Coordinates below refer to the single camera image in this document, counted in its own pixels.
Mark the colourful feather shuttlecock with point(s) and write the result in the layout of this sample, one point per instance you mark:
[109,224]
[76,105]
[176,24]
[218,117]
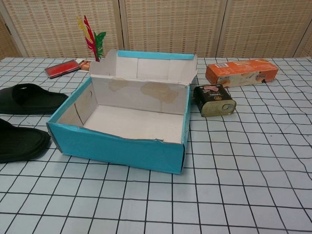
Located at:
[90,39]

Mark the red flat ink pad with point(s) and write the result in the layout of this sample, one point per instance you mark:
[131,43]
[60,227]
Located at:
[62,69]

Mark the small orange white pack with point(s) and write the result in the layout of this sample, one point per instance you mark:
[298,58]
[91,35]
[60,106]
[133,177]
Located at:
[85,64]

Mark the black luncheon meat can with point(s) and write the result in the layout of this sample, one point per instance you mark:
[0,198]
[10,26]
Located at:
[212,97]

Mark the orange rectangular carton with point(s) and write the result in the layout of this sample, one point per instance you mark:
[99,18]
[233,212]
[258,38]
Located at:
[239,70]

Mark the black rubber slipper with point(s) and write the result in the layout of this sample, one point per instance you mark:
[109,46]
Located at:
[19,143]
[36,102]

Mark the blue cardboard shoe box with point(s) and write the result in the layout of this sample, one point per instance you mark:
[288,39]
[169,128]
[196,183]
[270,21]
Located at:
[117,148]

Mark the blue checked tablecloth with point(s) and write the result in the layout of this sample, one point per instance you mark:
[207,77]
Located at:
[219,170]

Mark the woven folding screen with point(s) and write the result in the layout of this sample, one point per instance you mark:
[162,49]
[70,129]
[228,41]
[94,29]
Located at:
[170,24]

